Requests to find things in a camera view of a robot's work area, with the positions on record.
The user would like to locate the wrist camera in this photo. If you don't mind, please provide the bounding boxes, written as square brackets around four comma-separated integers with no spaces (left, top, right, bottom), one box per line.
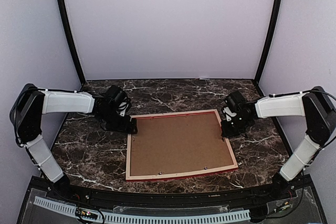
[117,102,132,116]
[222,106,236,122]

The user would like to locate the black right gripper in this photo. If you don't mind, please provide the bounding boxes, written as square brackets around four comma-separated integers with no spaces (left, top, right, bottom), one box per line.
[220,114,251,137]

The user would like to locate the right black corner post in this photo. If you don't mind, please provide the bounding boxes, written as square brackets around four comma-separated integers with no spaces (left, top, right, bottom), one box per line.
[254,0,281,84]

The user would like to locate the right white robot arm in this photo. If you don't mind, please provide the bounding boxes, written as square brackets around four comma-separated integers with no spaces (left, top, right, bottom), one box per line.
[221,86,335,200]

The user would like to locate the wooden red-edged picture frame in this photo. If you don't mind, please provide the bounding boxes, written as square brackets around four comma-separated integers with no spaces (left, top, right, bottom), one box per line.
[125,108,239,182]

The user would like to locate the brown frame backing board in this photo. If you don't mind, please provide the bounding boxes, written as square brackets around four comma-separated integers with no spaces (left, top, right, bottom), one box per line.
[130,111,236,176]

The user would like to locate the left black corner post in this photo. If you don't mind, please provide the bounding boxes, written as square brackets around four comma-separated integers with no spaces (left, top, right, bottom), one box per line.
[57,0,86,84]

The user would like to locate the black corner post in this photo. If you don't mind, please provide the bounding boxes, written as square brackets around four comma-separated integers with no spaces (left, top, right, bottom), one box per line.
[254,0,281,84]
[57,0,86,84]

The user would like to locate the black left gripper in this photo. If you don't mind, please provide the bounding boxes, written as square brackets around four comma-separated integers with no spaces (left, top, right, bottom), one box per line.
[98,108,137,134]

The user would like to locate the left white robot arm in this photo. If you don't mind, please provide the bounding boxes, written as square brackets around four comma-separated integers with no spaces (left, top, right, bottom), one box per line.
[9,83,138,201]

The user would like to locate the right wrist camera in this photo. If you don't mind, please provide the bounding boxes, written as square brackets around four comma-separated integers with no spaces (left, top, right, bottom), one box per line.
[222,106,236,122]

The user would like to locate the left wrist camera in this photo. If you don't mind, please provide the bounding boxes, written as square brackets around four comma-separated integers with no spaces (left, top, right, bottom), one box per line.
[117,102,132,116]

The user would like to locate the black front rail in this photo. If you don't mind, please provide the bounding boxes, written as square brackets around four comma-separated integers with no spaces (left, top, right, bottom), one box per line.
[28,175,313,210]

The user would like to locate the white slotted cable duct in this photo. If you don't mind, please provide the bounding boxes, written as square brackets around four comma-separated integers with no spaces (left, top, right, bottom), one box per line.
[33,196,250,223]

